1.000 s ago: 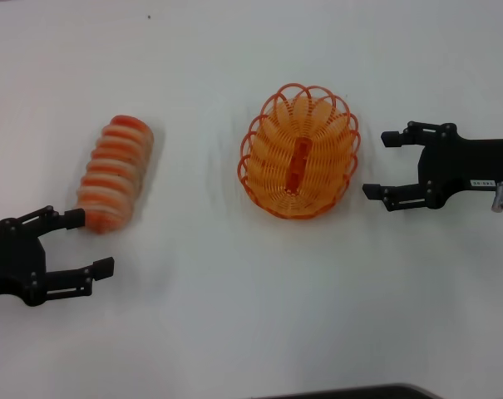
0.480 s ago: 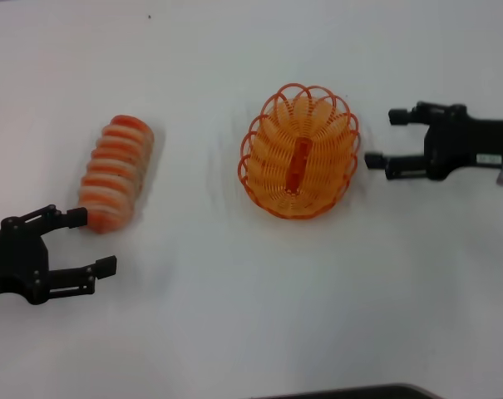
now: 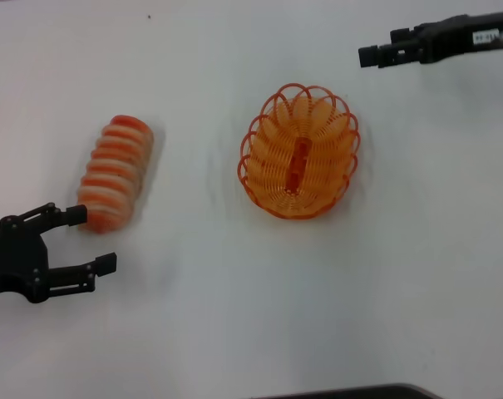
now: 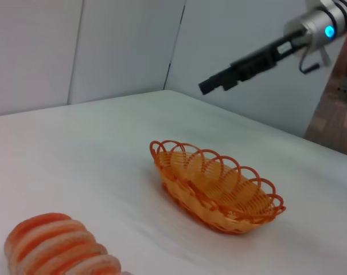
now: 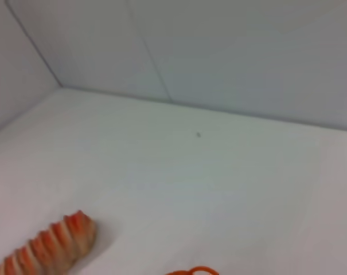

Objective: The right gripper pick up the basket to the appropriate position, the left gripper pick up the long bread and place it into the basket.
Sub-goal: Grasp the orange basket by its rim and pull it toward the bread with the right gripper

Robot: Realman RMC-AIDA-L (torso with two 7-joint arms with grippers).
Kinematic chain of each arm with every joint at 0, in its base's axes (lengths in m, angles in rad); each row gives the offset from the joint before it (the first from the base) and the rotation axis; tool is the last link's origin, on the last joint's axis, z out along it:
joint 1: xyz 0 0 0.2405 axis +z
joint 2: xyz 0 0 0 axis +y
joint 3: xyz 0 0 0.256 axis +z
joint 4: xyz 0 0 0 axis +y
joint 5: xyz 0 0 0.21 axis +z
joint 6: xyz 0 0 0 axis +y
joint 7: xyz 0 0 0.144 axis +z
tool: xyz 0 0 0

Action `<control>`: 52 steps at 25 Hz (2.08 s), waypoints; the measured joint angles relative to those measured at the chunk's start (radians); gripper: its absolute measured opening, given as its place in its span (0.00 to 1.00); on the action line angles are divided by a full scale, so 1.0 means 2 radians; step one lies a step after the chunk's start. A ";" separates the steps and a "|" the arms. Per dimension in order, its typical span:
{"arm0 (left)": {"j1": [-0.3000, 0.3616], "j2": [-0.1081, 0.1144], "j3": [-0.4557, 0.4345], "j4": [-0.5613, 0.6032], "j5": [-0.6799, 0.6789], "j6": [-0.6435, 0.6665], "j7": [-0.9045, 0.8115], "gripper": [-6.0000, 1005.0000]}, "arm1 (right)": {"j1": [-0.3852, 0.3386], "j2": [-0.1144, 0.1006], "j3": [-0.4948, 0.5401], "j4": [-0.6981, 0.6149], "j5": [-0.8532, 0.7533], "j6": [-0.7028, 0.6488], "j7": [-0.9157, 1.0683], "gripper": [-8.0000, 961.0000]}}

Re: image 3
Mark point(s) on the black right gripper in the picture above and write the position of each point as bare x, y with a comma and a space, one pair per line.
450, 39

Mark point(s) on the orange striped bread roll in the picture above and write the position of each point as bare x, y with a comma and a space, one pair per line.
116, 166

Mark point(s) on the orange plastic woven basket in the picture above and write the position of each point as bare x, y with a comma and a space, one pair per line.
276, 158

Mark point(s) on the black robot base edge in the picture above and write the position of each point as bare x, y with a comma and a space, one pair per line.
380, 392

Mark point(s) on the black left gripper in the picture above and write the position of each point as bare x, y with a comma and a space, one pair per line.
14, 257

